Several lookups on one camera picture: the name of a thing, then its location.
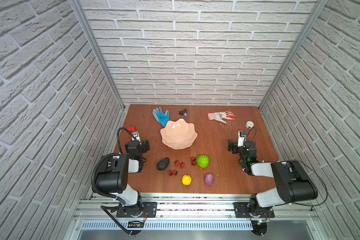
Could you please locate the dark fake avocado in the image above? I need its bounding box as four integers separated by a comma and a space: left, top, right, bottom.
157, 158, 170, 171

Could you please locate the red cherry pair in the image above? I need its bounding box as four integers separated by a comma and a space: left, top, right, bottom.
175, 160, 185, 168
190, 157, 197, 166
168, 170, 178, 176

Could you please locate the green bumpy fake fruit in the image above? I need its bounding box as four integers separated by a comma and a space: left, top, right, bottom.
197, 155, 210, 169

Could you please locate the purple fake cabbage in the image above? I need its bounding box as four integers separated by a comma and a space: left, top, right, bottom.
204, 173, 215, 185

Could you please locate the yellow fake pear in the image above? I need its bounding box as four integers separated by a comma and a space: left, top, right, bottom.
182, 175, 192, 186

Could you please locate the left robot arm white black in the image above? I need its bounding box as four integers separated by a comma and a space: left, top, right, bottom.
91, 140, 150, 218

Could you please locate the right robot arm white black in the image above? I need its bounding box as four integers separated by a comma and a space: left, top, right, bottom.
228, 140, 319, 217

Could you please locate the pink wavy fruit bowl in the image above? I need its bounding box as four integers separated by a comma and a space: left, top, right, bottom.
160, 119, 198, 150

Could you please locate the red pipe wrench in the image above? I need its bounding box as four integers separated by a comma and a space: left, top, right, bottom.
127, 126, 136, 133

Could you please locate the white tape roll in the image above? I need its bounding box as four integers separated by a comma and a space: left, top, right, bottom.
246, 121, 254, 129

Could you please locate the blue work glove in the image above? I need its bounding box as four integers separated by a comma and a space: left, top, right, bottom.
153, 107, 170, 128

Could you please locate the white red work glove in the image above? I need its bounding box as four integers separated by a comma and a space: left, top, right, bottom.
207, 111, 236, 124

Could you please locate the black small relay part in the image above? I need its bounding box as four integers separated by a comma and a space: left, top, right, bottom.
178, 109, 188, 117

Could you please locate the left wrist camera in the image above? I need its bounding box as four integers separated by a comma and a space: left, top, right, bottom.
132, 131, 141, 142

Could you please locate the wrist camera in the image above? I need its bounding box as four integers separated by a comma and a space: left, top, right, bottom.
132, 131, 141, 142
238, 131, 247, 147

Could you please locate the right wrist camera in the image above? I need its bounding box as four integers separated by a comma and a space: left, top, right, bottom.
238, 131, 247, 147

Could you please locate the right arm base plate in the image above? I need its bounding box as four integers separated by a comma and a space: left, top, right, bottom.
233, 202, 275, 219

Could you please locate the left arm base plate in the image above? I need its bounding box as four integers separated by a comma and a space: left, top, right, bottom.
116, 202, 158, 218

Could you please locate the aluminium frame rail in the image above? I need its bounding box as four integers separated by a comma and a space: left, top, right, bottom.
73, 193, 319, 231

